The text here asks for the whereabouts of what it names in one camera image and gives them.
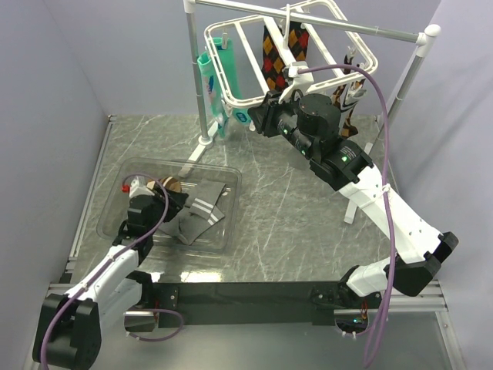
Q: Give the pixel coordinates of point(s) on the teal patterned sock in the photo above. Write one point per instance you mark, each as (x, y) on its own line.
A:
(214, 92)
(227, 58)

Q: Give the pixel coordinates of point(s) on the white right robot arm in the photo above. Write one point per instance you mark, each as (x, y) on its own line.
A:
(310, 124)

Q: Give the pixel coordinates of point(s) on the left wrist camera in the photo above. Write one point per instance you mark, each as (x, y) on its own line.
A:
(136, 187)

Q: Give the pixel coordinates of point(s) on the red yellow argyle sock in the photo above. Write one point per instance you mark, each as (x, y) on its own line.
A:
(273, 58)

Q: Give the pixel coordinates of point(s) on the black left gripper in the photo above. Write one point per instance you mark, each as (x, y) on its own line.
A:
(176, 201)

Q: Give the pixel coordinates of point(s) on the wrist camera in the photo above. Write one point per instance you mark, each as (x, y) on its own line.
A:
(136, 187)
(295, 74)

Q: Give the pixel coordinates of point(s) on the silver white drying rack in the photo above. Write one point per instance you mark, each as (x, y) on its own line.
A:
(423, 41)

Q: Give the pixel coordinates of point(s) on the clear plastic bin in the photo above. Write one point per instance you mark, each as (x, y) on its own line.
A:
(213, 240)

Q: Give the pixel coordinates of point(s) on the aluminium frame rail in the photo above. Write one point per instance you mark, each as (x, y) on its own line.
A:
(56, 175)

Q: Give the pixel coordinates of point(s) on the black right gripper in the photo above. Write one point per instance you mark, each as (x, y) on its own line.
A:
(263, 116)

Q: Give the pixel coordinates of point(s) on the brown argyle hanging sock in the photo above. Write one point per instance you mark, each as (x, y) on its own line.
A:
(347, 129)

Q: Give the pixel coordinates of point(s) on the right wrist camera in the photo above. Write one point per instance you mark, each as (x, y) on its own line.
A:
(295, 74)

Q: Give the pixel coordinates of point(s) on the white clip sock hanger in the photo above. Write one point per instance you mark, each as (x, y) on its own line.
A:
(279, 28)

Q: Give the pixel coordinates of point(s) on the grey striped sock in bin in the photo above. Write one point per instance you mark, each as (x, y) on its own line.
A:
(201, 209)

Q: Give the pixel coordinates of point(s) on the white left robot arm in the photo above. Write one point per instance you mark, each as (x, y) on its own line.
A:
(71, 324)

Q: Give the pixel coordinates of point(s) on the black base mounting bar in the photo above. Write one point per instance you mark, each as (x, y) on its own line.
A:
(215, 303)

